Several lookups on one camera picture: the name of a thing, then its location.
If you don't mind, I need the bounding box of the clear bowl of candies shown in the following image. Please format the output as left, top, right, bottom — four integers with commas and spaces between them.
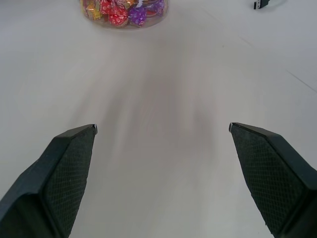
79, 0, 171, 30

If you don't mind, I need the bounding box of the black cable plug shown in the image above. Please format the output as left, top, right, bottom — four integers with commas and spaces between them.
253, 0, 271, 10

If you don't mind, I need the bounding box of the yellow candy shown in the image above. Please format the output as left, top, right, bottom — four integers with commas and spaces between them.
82, 0, 104, 20

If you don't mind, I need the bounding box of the purple candy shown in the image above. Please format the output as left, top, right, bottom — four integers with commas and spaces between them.
128, 6, 149, 27
151, 0, 166, 12

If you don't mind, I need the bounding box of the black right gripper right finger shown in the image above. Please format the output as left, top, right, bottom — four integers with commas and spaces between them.
228, 122, 317, 238

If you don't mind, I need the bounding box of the red candy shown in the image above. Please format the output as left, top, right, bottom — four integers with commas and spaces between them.
108, 13, 130, 27
99, 0, 129, 15

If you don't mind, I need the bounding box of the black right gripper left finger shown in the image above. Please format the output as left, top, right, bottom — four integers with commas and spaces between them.
0, 124, 98, 238

